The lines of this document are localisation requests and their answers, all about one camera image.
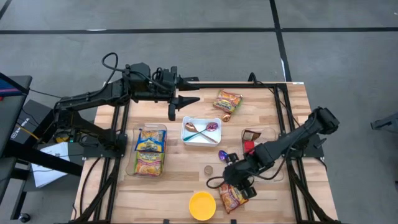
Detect dark grey floor stand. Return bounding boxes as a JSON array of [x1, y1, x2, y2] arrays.
[[370, 112, 398, 131]]

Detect blue ramen packet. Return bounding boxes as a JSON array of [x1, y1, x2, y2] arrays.
[[134, 129, 167, 153]]

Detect short yellow cable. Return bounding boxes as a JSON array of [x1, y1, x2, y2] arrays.
[[17, 123, 40, 141]]

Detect thin black table cable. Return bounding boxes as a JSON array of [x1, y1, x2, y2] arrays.
[[256, 80, 308, 133]]

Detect yellow plastic bowl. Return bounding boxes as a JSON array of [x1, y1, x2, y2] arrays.
[[188, 191, 217, 222]]

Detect dark grey side desk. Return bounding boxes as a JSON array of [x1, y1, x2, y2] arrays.
[[0, 74, 84, 222]]

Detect black floor cable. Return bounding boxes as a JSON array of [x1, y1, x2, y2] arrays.
[[79, 157, 103, 217]]

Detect red lid spice tin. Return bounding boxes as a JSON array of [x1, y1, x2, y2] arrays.
[[243, 140, 256, 156]]

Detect white plastic bin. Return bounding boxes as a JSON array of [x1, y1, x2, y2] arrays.
[[180, 116, 223, 147]]

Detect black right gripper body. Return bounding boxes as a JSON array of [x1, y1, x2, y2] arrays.
[[222, 152, 259, 200]]

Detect white paper sheet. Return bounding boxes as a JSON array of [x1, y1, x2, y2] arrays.
[[30, 141, 71, 189]]

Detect clear plastic bin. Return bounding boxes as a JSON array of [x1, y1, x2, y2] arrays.
[[126, 123, 169, 179], [241, 126, 285, 183]]

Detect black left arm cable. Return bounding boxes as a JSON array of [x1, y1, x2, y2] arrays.
[[101, 52, 164, 91]]

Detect monitor screen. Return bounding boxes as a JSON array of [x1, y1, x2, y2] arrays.
[[0, 72, 30, 97]]

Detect black equipment box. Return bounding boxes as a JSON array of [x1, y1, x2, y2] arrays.
[[11, 98, 57, 144]]

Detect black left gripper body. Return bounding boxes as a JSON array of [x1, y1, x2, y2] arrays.
[[154, 65, 180, 122]]

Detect green pink Maruchan ramen packet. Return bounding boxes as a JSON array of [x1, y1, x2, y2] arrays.
[[212, 90, 244, 114]]

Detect rose gold spoon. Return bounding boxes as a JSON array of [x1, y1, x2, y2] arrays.
[[184, 121, 219, 144]]

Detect red yellow chicken ramen packet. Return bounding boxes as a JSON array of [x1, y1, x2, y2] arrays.
[[133, 151, 165, 177]]

